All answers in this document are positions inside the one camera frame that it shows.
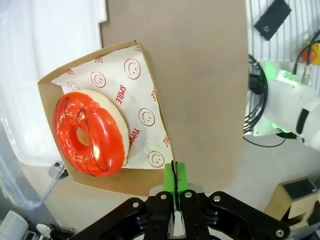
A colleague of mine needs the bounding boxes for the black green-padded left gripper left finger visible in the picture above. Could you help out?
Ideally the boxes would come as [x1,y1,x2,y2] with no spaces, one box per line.
[72,161,176,240]

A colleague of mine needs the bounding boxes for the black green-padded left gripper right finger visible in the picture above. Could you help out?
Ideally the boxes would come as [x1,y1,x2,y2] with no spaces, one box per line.
[175,161,291,240]

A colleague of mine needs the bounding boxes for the red glazed donut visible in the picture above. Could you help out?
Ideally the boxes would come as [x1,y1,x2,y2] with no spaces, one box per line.
[52,89,130,178]

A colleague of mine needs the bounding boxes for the white smile-print paper liner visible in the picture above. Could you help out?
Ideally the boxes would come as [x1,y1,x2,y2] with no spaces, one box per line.
[50,44,174,170]

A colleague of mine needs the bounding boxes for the brown cardboard donut tray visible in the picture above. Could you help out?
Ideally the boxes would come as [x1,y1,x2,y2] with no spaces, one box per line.
[37,39,176,198]

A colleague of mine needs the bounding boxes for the light wooden box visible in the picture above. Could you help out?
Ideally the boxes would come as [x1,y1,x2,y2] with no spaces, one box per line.
[264,175,320,226]

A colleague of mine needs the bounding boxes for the white cylindrical object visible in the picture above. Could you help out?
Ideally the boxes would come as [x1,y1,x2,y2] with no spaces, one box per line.
[0,209,30,240]

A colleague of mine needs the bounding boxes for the clear plastic container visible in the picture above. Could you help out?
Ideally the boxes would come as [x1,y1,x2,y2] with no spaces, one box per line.
[0,147,69,209]

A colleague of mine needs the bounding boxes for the black rectangular plate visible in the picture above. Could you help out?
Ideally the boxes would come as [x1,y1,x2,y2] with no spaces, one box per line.
[253,0,293,42]

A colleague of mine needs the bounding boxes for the black cable bundle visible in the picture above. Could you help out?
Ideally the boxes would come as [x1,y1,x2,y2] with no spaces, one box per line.
[242,53,287,148]

